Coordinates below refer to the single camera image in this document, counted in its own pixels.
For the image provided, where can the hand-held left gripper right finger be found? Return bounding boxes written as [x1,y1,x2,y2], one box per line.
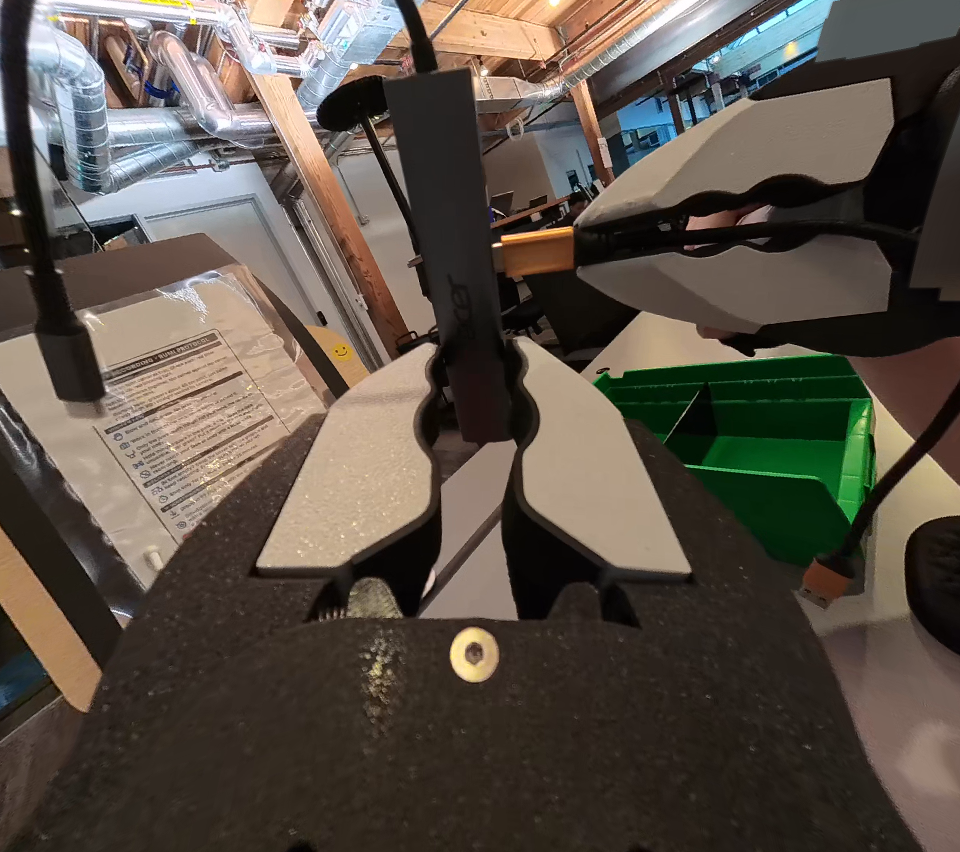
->
[499,336,693,619]

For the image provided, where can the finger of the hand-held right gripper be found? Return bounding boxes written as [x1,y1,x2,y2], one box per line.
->
[577,235,895,337]
[576,78,898,246]

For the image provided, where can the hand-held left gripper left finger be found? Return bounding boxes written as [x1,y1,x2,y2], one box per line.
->
[255,342,445,617]

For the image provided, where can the black usb-c cable gold plugs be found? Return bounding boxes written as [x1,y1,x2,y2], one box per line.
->
[491,222,960,612]

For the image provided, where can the grey usb hub with cable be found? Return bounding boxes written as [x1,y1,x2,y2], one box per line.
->
[0,0,519,447]

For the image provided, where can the person's right hand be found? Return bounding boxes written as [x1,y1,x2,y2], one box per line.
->
[846,342,960,444]

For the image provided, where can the wooden board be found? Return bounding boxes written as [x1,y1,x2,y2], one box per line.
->
[303,323,374,396]

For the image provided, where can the green plastic bin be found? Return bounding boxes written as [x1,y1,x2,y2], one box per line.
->
[592,353,879,568]

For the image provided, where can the laminated instruction sheet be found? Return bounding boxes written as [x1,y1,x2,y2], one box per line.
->
[71,270,331,568]
[0,263,354,587]

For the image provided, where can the wooden side panel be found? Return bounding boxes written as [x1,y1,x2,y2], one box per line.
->
[0,529,104,712]

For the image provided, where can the black disc on stand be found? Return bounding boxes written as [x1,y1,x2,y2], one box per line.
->
[315,75,425,261]

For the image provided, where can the silver insulated pipe bundle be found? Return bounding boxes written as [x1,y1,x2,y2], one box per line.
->
[0,0,361,193]

